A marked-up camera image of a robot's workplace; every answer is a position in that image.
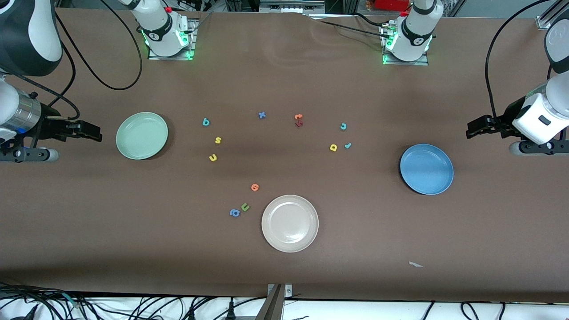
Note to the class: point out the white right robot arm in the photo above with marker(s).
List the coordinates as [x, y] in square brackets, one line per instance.
[164, 40]

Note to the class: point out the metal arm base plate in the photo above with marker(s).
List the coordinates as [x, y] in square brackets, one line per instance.
[192, 42]
[424, 63]

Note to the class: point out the blue plate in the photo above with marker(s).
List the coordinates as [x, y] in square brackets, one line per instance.
[426, 169]

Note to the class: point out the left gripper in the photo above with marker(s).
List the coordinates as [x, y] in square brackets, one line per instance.
[503, 121]

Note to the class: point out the grey metal box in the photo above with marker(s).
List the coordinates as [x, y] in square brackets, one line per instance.
[289, 6]

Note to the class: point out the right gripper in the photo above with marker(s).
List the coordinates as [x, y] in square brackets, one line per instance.
[52, 126]

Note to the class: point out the metal frame bracket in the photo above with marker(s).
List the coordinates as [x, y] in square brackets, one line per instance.
[276, 302]

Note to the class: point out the red box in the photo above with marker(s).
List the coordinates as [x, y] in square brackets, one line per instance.
[391, 4]

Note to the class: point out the blue foam letter a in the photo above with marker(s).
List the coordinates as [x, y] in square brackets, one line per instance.
[232, 213]

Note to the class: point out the green plate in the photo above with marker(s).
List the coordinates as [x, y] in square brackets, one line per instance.
[142, 135]

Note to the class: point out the white paper scrap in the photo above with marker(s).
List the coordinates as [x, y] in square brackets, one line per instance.
[415, 264]

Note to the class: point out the beige plate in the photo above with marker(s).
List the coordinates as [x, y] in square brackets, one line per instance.
[290, 223]

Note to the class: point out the aluminium frame profile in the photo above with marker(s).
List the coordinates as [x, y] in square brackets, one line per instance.
[549, 18]

